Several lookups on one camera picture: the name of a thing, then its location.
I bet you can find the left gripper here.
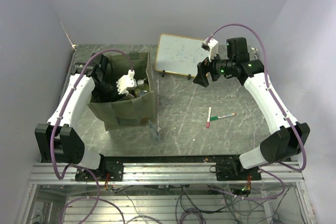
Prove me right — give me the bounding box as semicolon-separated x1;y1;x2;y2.
94;78;127;110

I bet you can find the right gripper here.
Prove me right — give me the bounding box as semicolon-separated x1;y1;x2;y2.
193;48;235;87

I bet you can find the yellow-green lotion bottle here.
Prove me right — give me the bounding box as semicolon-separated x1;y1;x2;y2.
134;79;150;98

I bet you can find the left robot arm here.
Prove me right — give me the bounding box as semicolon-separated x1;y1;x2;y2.
35;55;122;180

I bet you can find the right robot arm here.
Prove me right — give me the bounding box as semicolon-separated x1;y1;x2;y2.
193;37;310;180

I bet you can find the green canvas bag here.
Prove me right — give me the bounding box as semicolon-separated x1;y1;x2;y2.
88;52;157;131

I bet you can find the small whiteboard with stand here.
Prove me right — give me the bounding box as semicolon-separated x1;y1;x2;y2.
154;34;208;77

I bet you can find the green whiteboard marker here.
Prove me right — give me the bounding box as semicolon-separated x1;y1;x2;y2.
210;113;236;121

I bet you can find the pink whiteboard marker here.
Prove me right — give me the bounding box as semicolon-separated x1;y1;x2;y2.
206;106;212;129

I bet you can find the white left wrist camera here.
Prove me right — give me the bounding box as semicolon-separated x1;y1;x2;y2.
116;69;137;95

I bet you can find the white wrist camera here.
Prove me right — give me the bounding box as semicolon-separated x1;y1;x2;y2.
201;38;219;62
116;69;137;95

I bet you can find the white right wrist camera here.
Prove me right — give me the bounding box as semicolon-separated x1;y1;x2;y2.
201;38;219;62

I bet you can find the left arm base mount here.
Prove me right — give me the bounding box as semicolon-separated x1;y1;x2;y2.
75;161;124;182

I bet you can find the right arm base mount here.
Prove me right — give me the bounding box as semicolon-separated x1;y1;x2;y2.
211;155;261;181

